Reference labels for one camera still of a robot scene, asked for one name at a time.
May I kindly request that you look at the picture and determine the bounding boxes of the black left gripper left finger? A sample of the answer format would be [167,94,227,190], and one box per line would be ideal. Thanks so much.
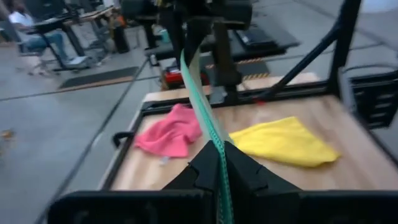
[48,139,222,224]

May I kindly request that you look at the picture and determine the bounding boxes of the pink microfiber towel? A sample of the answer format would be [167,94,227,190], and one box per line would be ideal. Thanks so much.
[134,103,203,159]

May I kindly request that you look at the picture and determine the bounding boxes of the black-legged desk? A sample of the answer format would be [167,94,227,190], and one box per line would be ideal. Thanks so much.
[26,6,116,71]

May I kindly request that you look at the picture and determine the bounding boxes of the red box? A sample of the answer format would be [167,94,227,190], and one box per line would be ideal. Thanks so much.
[163,67,210,88]

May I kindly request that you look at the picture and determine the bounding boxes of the yellow microfiber towel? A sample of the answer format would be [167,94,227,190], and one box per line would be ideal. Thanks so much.
[229,116,342,169]

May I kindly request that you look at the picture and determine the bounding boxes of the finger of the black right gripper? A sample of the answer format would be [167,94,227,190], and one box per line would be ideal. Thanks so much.
[195,21,214,58]
[183,23,200,65]

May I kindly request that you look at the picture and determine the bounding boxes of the black floor mat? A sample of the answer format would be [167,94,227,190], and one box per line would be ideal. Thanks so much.
[58,66,141,91]

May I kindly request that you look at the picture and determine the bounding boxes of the black slotted box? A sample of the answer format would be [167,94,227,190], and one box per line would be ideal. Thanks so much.
[338,70,398,130]

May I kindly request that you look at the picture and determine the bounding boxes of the person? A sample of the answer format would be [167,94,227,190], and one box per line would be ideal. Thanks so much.
[7,2,91,68]

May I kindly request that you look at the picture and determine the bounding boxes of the sage green towel teal edge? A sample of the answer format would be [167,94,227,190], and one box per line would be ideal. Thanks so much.
[179,49,234,224]

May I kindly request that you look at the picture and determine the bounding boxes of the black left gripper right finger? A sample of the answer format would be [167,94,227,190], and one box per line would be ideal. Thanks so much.
[223,141,398,224]

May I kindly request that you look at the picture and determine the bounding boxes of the black metal table frame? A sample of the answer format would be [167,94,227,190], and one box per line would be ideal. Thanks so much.
[99,0,398,191]

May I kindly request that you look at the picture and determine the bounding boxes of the black frame clamp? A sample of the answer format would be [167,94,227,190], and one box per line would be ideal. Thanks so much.
[111,131,136,148]

